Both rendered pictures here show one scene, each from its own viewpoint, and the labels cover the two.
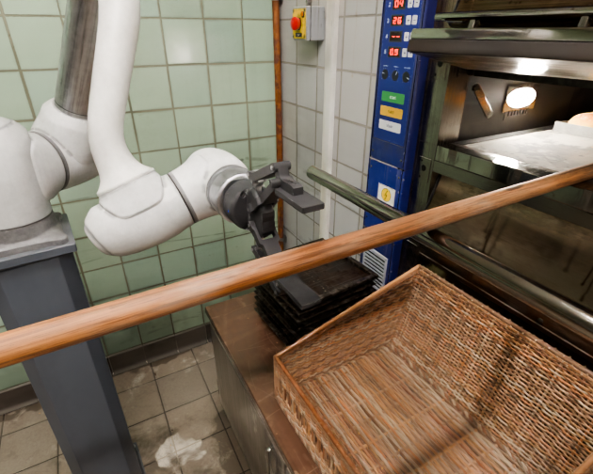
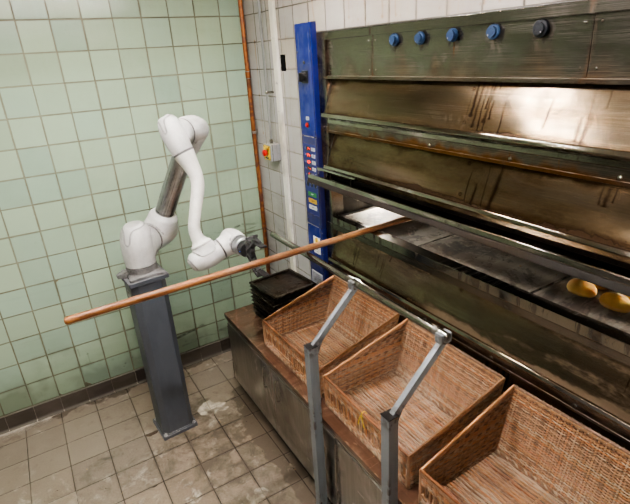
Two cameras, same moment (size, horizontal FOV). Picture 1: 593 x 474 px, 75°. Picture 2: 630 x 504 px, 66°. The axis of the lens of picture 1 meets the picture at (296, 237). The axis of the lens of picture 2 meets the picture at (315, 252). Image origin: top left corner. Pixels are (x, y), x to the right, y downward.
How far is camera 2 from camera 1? 1.64 m
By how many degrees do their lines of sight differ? 6
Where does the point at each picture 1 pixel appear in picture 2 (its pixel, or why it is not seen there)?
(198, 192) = (227, 245)
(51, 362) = (154, 333)
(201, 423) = (224, 394)
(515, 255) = (362, 263)
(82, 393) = (166, 353)
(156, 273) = (187, 302)
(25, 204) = (150, 257)
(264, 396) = (259, 344)
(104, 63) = (194, 204)
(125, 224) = (203, 258)
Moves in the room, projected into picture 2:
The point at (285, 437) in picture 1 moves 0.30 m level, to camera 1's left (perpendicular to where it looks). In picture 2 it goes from (269, 356) to (211, 360)
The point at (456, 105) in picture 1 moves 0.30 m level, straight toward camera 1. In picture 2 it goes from (339, 198) to (322, 215)
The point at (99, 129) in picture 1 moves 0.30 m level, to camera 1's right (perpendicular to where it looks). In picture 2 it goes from (193, 226) to (258, 222)
